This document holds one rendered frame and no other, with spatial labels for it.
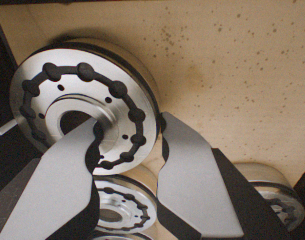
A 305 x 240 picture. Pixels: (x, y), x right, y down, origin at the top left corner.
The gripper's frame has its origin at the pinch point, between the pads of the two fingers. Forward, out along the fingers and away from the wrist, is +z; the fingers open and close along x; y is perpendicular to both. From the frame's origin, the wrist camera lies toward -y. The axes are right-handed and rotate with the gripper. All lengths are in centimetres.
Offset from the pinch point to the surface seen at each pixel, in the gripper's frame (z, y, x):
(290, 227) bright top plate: -3.2, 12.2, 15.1
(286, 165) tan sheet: 0.1, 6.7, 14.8
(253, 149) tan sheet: 0.7, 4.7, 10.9
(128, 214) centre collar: -1.3, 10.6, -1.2
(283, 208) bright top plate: -2.6, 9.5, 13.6
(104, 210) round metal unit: 0.2, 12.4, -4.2
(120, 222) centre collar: -1.3, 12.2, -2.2
